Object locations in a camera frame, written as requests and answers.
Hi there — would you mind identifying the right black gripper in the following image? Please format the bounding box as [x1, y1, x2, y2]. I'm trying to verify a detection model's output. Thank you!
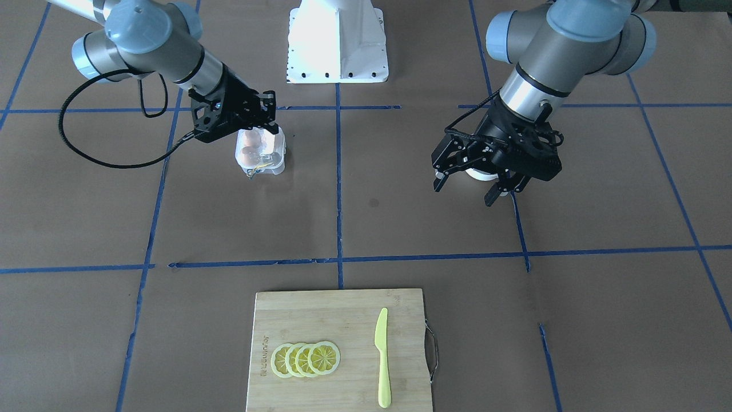
[209, 66, 281, 135]

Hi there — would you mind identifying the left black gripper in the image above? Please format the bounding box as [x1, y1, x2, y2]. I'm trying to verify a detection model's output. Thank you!
[432, 97, 552, 207]

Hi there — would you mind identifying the clear plastic egg box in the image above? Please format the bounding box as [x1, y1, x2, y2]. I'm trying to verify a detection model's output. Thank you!
[234, 128, 286, 175]

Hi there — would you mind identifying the brown egg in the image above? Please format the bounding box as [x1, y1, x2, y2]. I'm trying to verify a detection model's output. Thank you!
[240, 130, 262, 148]
[240, 146, 261, 168]
[260, 131, 282, 153]

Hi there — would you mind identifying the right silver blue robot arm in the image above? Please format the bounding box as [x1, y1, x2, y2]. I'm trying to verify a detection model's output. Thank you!
[57, 1, 280, 143]

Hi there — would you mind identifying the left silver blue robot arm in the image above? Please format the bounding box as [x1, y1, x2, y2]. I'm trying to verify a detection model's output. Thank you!
[431, 1, 657, 206]

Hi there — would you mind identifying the white round bowl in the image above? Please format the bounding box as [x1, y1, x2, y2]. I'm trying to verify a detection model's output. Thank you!
[465, 168, 499, 181]

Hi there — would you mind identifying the green yellow rubber band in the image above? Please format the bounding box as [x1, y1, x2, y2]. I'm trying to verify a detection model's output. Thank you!
[243, 162, 275, 180]

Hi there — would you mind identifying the yellow plastic knife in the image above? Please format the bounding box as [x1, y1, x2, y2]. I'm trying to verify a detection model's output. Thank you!
[374, 307, 392, 409]

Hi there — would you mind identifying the wooden cutting board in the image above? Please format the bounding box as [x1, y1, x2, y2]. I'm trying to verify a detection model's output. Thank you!
[245, 288, 433, 411]

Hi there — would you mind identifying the yellow lemon slice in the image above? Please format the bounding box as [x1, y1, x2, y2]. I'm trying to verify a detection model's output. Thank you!
[270, 343, 292, 379]
[307, 341, 341, 376]
[293, 343, 316, 378]
[285, 343, 303, 378]

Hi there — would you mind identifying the black camera cable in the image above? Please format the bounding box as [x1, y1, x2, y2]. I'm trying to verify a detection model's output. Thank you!
[444, 92, 504, 138]
[58, 70, 198, 169]

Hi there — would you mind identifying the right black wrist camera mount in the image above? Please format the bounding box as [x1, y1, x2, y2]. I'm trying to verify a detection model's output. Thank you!
[188, 88, 241, 144]

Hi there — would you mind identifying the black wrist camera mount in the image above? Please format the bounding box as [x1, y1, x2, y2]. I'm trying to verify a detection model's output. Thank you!
[507, 122, 564, 181]
[188, 88, 241, 144]

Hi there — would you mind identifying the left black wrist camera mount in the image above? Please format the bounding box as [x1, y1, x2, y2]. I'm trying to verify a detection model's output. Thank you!
[507, 122, 564, 181]

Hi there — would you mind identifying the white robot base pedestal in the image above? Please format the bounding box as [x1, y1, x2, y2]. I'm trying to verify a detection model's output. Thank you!
[286, 1, 389, 84]

